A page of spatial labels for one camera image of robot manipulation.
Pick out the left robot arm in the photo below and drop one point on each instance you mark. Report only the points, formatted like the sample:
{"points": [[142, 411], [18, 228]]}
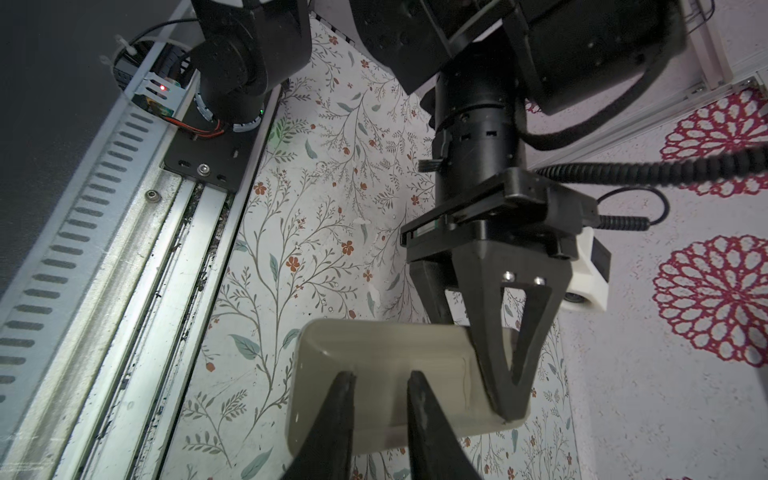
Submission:
{"points": [[510, 75]]}

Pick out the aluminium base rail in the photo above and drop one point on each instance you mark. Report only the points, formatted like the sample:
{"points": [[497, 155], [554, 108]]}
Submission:
{"points": [[103, 322]]}

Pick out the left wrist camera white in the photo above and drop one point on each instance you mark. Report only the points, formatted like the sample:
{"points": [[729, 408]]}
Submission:
{"points": [[588, 290]]}

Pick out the white remote control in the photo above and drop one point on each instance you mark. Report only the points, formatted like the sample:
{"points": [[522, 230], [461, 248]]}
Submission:
{"points": [[382, 356]]}

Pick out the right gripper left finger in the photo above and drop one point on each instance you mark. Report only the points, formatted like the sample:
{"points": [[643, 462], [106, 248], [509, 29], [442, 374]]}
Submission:
{"points": [[327, 450]]}

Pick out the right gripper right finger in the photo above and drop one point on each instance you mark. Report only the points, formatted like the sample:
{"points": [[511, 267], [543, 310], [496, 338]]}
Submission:
{"points": [[434, 450]]}

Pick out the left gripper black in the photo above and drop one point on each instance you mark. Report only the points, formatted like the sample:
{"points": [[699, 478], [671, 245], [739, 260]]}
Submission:
{"points": [[512, 282]]}

